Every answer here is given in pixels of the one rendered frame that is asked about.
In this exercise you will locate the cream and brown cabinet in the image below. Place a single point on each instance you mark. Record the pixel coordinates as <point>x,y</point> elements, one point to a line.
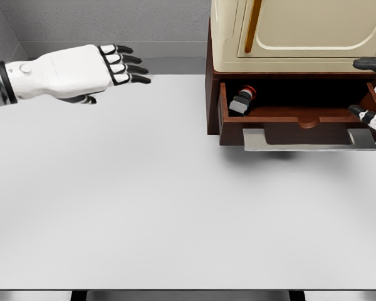
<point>225,37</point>

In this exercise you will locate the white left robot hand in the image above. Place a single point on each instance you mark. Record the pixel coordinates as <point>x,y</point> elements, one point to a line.
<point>78,70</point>

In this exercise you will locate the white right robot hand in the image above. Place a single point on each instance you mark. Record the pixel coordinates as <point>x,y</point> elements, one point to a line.
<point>373,64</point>

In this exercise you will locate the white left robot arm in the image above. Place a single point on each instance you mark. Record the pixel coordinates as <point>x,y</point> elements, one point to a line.
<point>22,80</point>

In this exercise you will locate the red and grey push-button switch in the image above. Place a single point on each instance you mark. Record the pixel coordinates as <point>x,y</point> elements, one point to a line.
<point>242,99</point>

